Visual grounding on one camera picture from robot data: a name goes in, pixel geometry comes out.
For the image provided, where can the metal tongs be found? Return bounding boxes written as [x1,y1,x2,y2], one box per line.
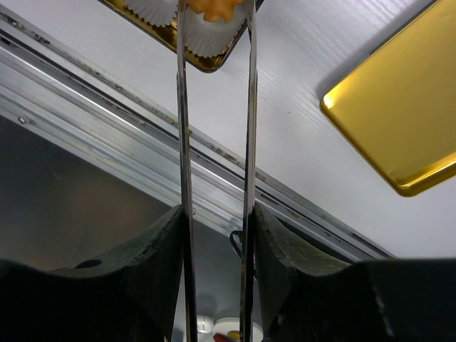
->
[176,1,258,341]

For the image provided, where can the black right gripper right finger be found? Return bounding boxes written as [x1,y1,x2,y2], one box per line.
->
[254,204,455,341]

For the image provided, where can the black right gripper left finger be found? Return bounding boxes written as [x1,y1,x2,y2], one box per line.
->
[1,207,182,341]

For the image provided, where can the square cookie tin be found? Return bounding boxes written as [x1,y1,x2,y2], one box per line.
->
[103,1,262,73]

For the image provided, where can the flower cookie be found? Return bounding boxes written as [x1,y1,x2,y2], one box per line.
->
[187,0,244,23]

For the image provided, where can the gold tin lid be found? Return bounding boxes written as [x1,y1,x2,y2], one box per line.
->
[320,1,455,197]

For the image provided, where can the white paper cup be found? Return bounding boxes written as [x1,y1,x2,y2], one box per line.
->
[184,6,247,57]
[124,0,178,27]

